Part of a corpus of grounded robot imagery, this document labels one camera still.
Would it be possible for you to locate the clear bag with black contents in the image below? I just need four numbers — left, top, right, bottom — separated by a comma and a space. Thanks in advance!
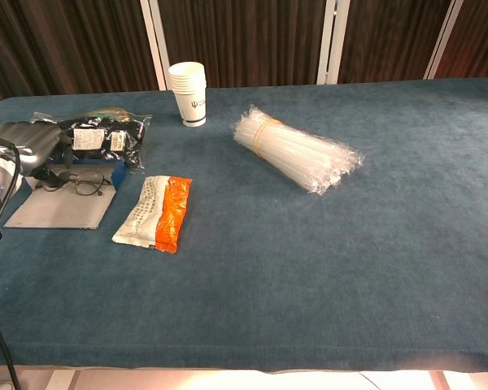
30, 111, 153, 171

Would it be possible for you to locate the orange and white sachet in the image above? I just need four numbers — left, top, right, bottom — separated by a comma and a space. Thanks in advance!
111, 175, 194, 254

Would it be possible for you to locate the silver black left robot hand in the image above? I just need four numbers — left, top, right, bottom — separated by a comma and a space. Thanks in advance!
0, 120, 75, 192

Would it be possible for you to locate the stack of white paper cups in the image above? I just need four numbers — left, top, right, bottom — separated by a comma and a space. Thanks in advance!
168, 61, 209, 128

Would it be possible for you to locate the white partition post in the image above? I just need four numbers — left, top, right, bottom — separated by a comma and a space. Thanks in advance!
424, 0, 465, 80
140, 0, 168, 91
316, 0, 351, 85

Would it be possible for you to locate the blue table cloth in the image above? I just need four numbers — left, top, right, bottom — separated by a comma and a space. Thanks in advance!
0, 77, 488, 374

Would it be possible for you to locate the bundle of clear wrapped straws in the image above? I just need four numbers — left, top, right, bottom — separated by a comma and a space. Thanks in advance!
229, 104, 367, 197

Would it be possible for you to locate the yellow rubber band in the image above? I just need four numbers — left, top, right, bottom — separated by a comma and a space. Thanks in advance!
250, 118, 284, 158

